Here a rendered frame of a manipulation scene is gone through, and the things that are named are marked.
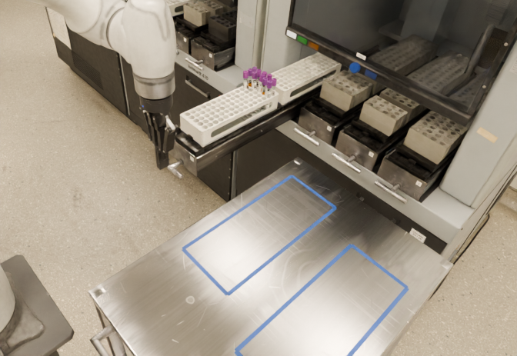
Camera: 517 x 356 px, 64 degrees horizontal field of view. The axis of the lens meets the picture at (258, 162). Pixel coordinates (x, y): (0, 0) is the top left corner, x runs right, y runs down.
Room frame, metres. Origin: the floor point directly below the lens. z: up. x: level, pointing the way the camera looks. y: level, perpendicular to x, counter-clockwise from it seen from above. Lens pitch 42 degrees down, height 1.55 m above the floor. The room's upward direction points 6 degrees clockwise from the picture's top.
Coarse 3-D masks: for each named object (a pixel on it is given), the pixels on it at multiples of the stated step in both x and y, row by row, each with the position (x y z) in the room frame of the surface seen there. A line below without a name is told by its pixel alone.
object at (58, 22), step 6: (48, 12) 2.36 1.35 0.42; (54, 12) 2.31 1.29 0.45; (54, 18) 2.33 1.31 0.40; (60, 18) 2.26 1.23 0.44; (54, 24) 2.34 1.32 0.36; (60, 24) 2.28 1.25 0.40; (54, 30) 2.36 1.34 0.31; (60, 30) 2.29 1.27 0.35; (66, 30) 2.23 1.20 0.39; (54, 36) 2.38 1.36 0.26; (60, 36) 2.31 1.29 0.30; (66, 36) 2.25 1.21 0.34; (66, 42) 2.26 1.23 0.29
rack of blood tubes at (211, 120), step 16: (224, 96) 1.02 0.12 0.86; (240, 96) 1.03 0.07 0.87; (256, 96) 1.04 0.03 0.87; (272, 96) 1.05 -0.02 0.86; (192, 112) 0.94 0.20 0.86; (208, 112) 0.93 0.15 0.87; (224, 112) 0.94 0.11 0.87; (240, 112) 0.95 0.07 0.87; (256, 112) 1.01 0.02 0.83; (192, 128) 0.87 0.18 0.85; (208, 128) 0.86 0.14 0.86; (224, 128) 0.94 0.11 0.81
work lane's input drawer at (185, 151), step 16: (304, 96) 1.15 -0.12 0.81; (272, 112) 1.04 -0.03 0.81; (288, 112) 1.08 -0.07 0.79; (240, 128) 0.94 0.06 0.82; (256, 128) 0.97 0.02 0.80; (272, 128) 1.03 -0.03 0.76; (176, 144) 0.86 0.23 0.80; (192, 144) 0.85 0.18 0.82; (208, 144) 0.86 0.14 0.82; (224, 144) 0.88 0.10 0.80; (240, 144) 0.92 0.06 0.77; (192, 160) 0.81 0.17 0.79; (208, 160) 0.84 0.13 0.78; (176, 176) 0.79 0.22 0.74
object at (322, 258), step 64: (256, 192) 0.69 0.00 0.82; (320, 192) 0.72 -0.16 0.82; (192, 256) 0.49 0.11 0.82; (256, 256) 0.51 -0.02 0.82; (320, 256) 0.53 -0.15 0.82; (384, 256) 0.55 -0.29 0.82; (128, 320) 0.35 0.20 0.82; (192, 320) 0.36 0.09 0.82; (256, 320) 0.37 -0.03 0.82; (320, 320) 0.39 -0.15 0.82; (384, 320) 0.40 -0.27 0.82
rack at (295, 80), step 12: (300, 60) 1.29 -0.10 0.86; (312, 60) 1.30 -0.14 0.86; (324, 60) 1.32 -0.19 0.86; (276, 72) 1.19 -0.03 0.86; (288, 72) 1.20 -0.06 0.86; (300, 72) 1.22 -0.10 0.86; (312, 72) 1.21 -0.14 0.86; (324, 72) 1.23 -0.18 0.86; (336, 72) 1.28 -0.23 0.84; (276, 84) 1.12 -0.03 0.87; (288, 84) 1.13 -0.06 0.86; (300, 84) 1.14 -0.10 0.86; (312, 84) 1.23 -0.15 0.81; (288, 96) 1.10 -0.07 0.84
